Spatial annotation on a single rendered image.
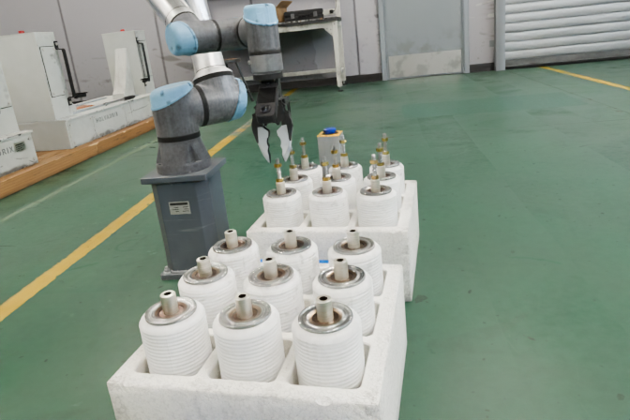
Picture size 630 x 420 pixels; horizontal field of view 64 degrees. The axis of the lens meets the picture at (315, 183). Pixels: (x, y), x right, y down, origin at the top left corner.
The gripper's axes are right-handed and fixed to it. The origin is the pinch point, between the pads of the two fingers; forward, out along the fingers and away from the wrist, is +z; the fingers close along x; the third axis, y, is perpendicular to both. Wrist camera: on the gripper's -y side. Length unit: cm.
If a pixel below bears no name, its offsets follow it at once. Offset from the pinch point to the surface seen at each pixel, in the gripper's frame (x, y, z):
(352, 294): -21, -49, 10
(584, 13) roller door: -244, 495, -18
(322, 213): -10.5, -5.3, 13.1
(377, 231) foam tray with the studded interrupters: -23.4, -9.5, 16.5
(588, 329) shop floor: -65, -23, 34
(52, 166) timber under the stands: 164, 140, 29
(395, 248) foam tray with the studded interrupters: -27.2, -10.1, 20.9
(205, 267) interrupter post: 4.2, -43.5, 7.7
